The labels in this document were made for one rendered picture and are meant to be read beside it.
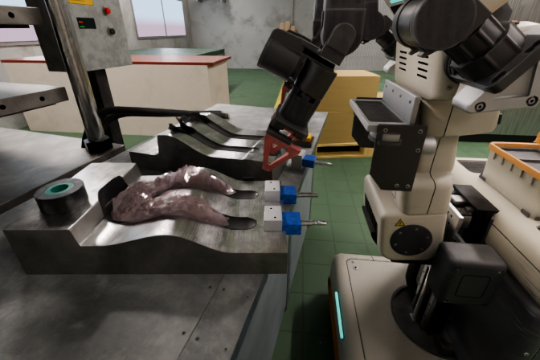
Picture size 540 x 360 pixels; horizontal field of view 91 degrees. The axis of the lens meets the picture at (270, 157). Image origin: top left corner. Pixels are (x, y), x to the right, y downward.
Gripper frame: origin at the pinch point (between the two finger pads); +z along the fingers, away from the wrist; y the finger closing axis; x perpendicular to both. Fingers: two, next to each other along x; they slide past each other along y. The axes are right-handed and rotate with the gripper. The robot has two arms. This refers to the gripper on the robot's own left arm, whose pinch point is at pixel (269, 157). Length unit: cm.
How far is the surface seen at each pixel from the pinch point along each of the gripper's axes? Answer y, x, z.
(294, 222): 3.4, 10.6, 8.9
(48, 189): 8.1, -35.4, 23.8
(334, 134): -215, 71, 46
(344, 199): -137, 85, 69
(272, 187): -7.2, 5.1, 10.3
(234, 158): -21.2, -6.4, 15.7
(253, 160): -20.0, -1.3, 12.7
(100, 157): -38, -53, 51
